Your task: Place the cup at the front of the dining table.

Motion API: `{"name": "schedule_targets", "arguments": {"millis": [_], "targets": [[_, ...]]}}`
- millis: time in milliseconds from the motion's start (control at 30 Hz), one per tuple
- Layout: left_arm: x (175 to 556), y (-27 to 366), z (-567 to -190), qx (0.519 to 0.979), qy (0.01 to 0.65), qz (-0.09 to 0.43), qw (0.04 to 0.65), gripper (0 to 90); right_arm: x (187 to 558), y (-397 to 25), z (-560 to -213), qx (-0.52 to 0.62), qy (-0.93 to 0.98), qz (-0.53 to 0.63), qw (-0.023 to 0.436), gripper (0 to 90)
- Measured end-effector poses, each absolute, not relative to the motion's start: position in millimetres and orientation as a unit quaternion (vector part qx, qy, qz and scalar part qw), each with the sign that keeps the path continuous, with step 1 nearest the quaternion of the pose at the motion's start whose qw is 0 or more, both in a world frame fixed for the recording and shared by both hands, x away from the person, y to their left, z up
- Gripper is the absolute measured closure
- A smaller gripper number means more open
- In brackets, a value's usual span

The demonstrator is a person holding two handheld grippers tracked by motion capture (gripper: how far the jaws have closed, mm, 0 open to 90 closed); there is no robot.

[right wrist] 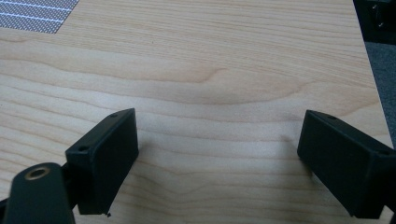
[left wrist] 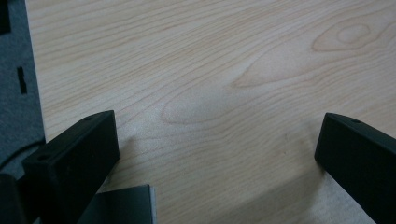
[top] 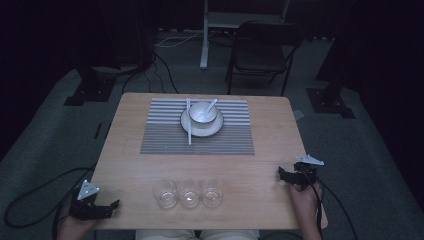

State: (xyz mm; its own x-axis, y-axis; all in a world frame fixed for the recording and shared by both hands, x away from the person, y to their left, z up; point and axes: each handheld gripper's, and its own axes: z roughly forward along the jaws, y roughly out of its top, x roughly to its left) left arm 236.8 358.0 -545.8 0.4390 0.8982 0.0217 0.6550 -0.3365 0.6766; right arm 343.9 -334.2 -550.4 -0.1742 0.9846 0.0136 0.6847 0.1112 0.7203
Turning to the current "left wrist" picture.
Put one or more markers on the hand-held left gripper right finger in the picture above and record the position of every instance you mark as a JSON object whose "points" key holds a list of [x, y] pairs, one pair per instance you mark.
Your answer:
{"points": [[361, 158]]}

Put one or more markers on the dark grey board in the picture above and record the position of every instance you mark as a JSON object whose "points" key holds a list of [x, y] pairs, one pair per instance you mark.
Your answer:
{"points": [[121, 205]]}

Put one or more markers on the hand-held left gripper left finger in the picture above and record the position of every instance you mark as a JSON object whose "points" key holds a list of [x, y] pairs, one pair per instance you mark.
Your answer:
{"points": [[71, 161]]}

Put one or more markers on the small black strip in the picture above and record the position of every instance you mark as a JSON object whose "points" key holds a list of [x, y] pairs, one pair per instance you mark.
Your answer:
{"points": [[21, 80]]}

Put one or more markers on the dark object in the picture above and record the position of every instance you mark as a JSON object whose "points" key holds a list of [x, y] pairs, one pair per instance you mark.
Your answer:
{"points": [[4, 15]]}

